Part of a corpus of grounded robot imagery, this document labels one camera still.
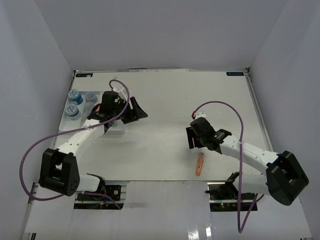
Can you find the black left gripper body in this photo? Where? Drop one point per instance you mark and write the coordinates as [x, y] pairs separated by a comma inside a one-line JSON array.
[[125, 114]]

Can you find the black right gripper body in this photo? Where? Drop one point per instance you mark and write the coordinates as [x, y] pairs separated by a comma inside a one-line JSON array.
[[202, 141]]

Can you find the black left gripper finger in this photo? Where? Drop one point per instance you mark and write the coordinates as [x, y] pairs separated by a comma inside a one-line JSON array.
[[136, 111], [129, 119]]

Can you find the orange correction tape pen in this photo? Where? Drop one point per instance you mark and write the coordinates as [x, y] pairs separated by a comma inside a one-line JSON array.
[[199, 164]]

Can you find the clear clip jar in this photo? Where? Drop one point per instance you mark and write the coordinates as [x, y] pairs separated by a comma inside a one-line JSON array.
[[88, 108], [91, 96]]

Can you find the blue jar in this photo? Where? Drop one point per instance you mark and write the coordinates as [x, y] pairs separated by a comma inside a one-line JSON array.
[[75, 96], [72, 112]]

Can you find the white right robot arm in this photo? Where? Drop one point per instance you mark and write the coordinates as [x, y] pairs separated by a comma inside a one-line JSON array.
[[280, 174]]

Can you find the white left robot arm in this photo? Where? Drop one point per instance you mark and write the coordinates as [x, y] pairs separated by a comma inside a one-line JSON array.
[[59, 168]]

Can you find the white compartment tray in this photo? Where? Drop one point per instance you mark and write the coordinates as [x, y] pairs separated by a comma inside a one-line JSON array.
[[67, 124]]

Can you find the black label sticker left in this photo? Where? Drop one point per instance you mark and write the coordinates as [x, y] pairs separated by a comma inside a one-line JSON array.
[[84, 75]]

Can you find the black label sticker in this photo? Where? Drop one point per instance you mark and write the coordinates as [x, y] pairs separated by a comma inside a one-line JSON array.
[[234, 73], [84, 75]]

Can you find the black label sticker right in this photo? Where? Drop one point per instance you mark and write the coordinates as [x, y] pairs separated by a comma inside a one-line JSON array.
[[234, 73]]

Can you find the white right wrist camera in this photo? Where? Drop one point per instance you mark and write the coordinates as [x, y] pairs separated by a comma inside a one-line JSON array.
[[197, 115]]

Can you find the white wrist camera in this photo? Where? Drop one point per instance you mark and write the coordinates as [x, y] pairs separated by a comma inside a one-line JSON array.
[[122, 92], [197, 115]]

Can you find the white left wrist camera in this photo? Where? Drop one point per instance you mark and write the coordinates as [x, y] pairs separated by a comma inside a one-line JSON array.
[[122, 92]]

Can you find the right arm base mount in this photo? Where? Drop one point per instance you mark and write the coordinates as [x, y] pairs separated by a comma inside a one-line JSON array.
[[223, 197]]

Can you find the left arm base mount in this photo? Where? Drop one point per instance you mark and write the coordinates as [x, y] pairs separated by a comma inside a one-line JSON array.
[[106, 197]]

